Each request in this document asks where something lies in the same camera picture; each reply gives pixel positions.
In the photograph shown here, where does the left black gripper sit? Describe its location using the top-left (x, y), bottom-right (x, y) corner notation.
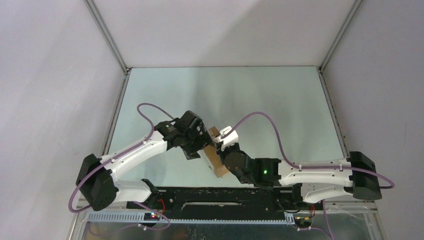
top-left (180, 122), bottom-right (216, 160)

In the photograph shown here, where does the brown cardboard express box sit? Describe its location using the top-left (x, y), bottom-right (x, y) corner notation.
top-left (202, 126), bottom-right (229, 178)

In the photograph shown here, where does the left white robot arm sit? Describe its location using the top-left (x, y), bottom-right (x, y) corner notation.
top-left (75, 110), bottom-right (213, 211)

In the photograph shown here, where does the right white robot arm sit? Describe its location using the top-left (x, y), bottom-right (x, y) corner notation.
top-left (216, 143), bottom-right (382, 209)

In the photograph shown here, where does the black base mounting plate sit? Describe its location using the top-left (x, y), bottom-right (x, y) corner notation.
top-left (146, 184), bottom-right (323, 220)

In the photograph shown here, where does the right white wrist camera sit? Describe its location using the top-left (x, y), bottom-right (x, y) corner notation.
top-left (215, 126), bottom-right (239, 151)

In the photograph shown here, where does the grey slotted cable duct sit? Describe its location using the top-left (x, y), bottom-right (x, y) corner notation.
top-left (86, 211), bottom-right (295, 225)

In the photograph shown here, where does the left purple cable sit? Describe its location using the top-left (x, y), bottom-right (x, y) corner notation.
top-left (68, 102), bottom-right (175, 232)

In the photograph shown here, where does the left aluminium frame post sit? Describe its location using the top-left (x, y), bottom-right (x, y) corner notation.
top-left (83, 0), bottom-right (130, 75)

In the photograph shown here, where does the aluminium frame post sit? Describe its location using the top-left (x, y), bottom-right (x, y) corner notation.
top-left (318, 0), bottom-right (364, 73)
top-left (83, 0), bottom-right (130, 75)

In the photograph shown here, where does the right aluminium frame post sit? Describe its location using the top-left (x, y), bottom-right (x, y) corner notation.
top-left (318, 0), bottom-right (364, 73)

